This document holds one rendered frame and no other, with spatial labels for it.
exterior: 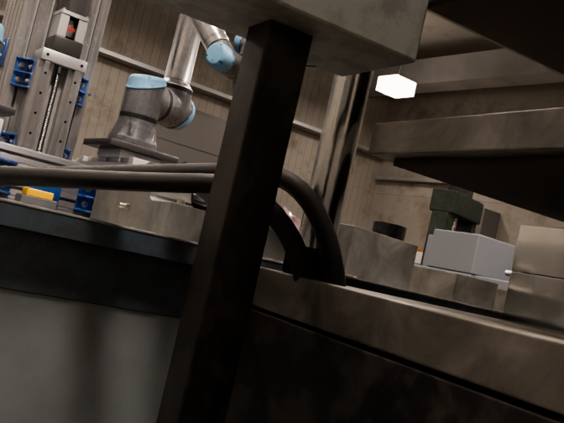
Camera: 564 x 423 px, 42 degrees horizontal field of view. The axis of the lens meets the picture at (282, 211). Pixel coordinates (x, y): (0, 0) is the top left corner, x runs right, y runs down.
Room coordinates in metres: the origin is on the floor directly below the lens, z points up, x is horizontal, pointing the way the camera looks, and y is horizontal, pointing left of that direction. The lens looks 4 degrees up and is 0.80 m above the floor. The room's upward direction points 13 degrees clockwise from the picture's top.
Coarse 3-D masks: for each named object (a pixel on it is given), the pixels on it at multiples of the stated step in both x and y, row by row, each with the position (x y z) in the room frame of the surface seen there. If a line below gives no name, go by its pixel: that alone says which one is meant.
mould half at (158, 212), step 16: (96, 192) 1.74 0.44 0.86; (112, 192) 1.63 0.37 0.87; (128, 192) 1.53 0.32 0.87; (144, 192) 1.44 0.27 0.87; (160, 192) 1.42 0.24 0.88; (96, 208) 1.72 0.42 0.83; (112, 208) 1.60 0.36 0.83; (144, 208) 1.42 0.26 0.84; (160, 208) 1.35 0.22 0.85; (176, 208) 1.32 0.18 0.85; (192, 208) 1.33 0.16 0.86; (128, 224) 1.49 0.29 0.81; (144, 224) 1.41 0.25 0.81; (160, 224) 1.33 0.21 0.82; (176, 224) 1.32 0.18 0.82; (192, 224) 1.33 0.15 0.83; (192, 240) 1.34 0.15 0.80; (272, 240) 1.42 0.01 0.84; (272, 256) 1.42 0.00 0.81
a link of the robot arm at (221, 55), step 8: (200, 24) 2.14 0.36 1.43; (208, 24) 2.13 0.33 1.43; (200, 32) 2.14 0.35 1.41; (208, 32) 2.12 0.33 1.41; (216, 32) 2.12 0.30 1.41; (224, 32) 2.14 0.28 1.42; (208, 40) 2.11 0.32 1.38; (216, 40) 2.10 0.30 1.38; (224, 40) 2.11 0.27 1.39; (208, 48) 2.09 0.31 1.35; (216, 48) 2.08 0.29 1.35; (224, 48) 2.06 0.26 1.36; (232, 48) 2.12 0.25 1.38; (208, 56) 2.08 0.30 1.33; (216, 56) 2.07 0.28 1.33; (224, 56) 2.06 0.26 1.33; (232, 56) 2.09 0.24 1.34; (240, 56) 2.14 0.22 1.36; (208, 64) 2.09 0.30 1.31; (216, 64) 2.07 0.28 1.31; (224, 64) 2.08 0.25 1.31; (232, 64) 2.10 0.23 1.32; (224, 72) 2.12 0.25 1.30; (232, 72) 2.13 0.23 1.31
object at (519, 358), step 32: (256, 288) 1.14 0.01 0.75; (288, 288) 1.05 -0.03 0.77; (320, 288) 0.98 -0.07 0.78; (352, 288) 1.09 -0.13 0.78; (320, 320) 0.97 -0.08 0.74; (352, 320) 0.91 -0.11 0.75; (384, 320) 0.86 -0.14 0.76; (416, 320) 0.81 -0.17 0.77; (448, 320) 0.77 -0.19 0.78; (480, 320) 0.84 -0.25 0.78; (416, 352) 0.80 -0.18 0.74; (448, 352) 0.76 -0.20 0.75; (480, 352) 0.72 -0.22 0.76; (512, 352) 0.69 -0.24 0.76; (544, 352) 0.66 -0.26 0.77; (480, 384) 0.72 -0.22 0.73; (512, 384) 0.68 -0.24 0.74; (544, 384) 0.65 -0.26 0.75
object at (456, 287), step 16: (416, 272) 2.01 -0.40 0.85; (432, 272) 1.96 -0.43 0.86; (448, 272) 1.91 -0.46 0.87; (416, 288) 2.00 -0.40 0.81; (432, 288) 1.95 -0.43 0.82; (448, 288) 1.90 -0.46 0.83; (464, 288) 1.90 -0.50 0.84; (480, 288) 1.92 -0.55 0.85; (496, 288) 1.95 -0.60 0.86; (480, 304) 1.93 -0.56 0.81
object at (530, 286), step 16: (528, 240) 1.29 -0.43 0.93; (544, 240) 1.26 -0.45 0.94; (560, 240) 1.23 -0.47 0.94; (528, 256) 1.28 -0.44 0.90; (544, 256) 1.25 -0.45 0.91; (560, 256) 1.23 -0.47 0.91; (512, 272) 1.31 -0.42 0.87; (528, 272) 1.28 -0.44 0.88; (544, 272) 1.25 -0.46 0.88; (560, 272) 1.22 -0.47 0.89; (512, 288) 1.30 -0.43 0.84; (528, 288) 1.27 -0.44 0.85; (544, 288) 1.24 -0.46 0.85; (560, 288) 1.22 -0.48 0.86; (512, 304) 1.30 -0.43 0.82; (528, 304) 1.27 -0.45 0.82; (544, 304) 1.24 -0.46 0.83; (560, 304) 1.21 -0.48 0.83; (512, 320) 1.29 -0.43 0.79; (528, 320) 1.26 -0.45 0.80; (544, 320) 1.23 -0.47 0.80; (560, 320) 1.20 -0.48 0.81
